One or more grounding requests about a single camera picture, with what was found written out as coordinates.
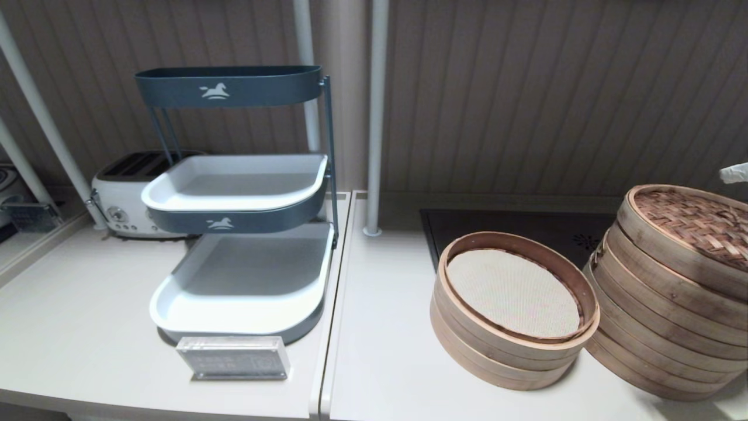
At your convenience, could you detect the bamboo steamer basket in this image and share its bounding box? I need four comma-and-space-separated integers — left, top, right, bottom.
434, 230, 601, 372
583, 330, 744, 402
586, 246, 748, 376
429, 295, 577, 392

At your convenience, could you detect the white steamer liner cloth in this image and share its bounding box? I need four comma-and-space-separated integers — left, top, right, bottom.
446, 249, 582, 340

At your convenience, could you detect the black induction cooktop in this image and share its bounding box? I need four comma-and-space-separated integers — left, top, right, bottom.
419, 209, 629, 271

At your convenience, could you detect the white metal pole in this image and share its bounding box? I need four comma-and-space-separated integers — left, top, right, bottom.
362, 0, 390, 237
0, 119, 57, 206
0, 11, 110, 231
292, 0, 324, 155

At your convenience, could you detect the dark teal three-tier rack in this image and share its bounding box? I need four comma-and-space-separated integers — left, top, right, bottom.
134, 65, 340, 346

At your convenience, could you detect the small white rack tray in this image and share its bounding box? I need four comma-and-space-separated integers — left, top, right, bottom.
141, 154, 329, 213

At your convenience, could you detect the large white rack tray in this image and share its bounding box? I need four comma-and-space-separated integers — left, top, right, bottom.
149, 223, 335, 336

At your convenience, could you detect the clear acrylic warning sign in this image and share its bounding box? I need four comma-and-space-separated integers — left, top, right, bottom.
176, 336, 291, 382

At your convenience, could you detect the white retro toaster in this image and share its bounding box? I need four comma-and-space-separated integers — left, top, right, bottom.
90, 150, 207, 239

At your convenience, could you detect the dark acrylic sign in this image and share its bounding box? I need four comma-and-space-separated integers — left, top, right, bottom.
5, 201, 64, 234

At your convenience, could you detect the round white appliance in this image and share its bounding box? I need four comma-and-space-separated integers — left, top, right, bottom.
0, 165, 26, 229

